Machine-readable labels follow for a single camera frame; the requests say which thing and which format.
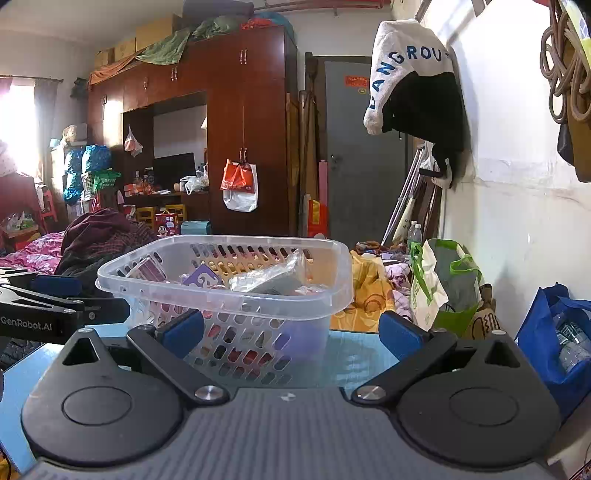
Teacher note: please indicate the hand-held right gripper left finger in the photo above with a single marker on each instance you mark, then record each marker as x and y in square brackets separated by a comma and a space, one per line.
[184, 330]

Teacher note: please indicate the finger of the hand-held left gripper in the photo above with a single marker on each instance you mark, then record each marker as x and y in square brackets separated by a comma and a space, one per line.
[104, 310]
[57, 285]

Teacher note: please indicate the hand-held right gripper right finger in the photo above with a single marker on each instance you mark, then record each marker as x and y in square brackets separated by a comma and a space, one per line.
[399, 332]

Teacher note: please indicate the white plastic basket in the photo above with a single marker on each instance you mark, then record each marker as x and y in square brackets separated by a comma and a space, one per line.
[221, 297]

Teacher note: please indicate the purple box with white letters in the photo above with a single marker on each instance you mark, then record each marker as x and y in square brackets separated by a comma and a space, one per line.
[203, 277]

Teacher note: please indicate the checked cloth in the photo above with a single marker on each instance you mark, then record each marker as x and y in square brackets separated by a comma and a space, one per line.
[18, 353]

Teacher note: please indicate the pink floral bedspread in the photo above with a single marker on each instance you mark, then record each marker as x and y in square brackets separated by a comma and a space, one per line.
[32, 254]

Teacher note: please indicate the green and white bag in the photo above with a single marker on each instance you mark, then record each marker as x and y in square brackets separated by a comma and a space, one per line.
[425, 295]

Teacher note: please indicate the yellow cloth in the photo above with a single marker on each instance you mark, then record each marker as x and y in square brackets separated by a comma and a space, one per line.
[364, 286]

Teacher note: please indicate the pile of dark clothes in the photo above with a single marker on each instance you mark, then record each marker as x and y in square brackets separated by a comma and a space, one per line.
[101, 235]

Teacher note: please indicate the brown paper bag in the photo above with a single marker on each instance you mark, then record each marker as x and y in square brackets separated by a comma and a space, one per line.
[487, 323]

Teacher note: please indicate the teal box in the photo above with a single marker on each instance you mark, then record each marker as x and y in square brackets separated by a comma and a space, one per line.
[196, 227]

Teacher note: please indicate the yellow stool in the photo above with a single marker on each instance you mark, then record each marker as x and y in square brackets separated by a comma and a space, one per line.
[176, 210]
[147, 214]

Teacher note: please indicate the red cartoon bag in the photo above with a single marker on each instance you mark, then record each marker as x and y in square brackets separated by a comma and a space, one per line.
[167, 223]

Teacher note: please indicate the green shopping bag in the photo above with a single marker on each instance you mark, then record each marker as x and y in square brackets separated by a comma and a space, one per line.
[107, 181]

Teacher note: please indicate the blue mesh bags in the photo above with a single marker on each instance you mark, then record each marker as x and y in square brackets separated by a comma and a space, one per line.
[87, 161]

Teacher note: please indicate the blue tote bag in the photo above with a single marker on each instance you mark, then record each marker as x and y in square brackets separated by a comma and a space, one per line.
[535, 341]

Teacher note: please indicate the metal crutches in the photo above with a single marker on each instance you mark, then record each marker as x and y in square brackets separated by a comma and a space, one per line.
[406, 194]

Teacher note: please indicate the red and yellow packet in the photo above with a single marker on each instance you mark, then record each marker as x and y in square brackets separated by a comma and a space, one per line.
[317, 219]

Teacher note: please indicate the orange and white plastic bag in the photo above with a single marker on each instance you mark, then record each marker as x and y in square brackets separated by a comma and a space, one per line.
[238, 184]

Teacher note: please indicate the window curtain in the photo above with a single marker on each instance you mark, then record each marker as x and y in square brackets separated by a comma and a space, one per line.
[46, 129]

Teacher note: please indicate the black television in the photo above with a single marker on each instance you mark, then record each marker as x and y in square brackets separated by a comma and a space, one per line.
[173, 167]

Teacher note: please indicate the hanging white plastic bag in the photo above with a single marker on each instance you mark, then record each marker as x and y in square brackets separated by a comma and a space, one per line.
[133, 144]

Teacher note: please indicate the pink stick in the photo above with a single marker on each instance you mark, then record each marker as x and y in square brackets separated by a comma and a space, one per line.
[323, 184]

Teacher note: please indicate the clear plastic bottle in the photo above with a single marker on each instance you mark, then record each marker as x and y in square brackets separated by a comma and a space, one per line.
[572, 350]

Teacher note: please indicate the grey door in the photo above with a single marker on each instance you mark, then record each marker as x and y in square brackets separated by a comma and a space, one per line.
[360, 161]

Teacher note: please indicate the wooden boards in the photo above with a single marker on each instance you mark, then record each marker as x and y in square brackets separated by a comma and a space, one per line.
[302, 161]

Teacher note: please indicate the orange cloth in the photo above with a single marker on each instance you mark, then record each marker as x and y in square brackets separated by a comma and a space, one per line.
[111, 71]

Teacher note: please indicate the brown wooden wardrobe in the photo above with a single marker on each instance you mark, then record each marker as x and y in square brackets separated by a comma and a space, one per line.
[249, 115]

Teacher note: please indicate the small cardboard box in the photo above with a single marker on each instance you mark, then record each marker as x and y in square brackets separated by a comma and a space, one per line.
[124, 50]
[104, 59]

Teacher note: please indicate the red door sign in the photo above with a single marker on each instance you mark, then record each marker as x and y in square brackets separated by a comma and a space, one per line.
[357, 84]

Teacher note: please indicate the brown hanging bag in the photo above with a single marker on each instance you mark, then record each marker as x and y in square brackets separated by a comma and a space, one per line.
[581, 152]

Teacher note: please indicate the green cloth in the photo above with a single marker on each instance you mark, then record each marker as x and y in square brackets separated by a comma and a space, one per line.
[171, 46]

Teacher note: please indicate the large cardboard box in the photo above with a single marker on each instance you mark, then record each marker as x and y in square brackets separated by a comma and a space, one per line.
[157, 30]

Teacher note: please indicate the white and black hanging garment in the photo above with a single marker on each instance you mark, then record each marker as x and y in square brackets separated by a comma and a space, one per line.
[401, 50]

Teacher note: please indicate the red and blue bundle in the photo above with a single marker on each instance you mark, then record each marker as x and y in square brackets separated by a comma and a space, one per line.
[268, 21]

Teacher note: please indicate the red pipe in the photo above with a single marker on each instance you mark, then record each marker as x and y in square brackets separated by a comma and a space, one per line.
[323, 4]

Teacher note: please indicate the yellow green tag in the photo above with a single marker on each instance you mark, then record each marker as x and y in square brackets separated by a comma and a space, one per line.
[579, 18]

